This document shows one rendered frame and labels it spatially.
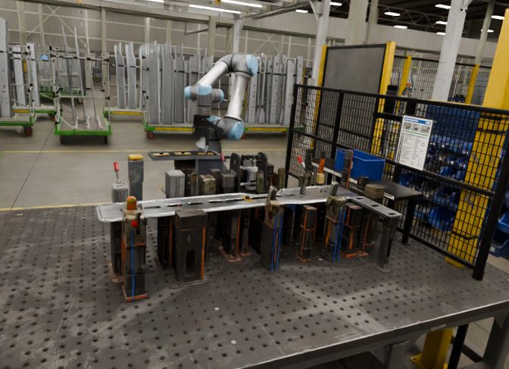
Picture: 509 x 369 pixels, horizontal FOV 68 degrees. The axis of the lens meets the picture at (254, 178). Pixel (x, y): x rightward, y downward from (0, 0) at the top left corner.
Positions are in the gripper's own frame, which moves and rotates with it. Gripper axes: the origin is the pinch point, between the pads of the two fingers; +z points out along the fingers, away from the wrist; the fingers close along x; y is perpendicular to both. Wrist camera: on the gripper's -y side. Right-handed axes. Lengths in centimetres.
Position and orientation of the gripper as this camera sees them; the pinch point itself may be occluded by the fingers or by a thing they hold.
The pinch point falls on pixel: (205, 151)
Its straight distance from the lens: 211.0
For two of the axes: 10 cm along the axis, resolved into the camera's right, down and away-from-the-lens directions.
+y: -9.4, 0.2, -3.4
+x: 3.3, 2.9, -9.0
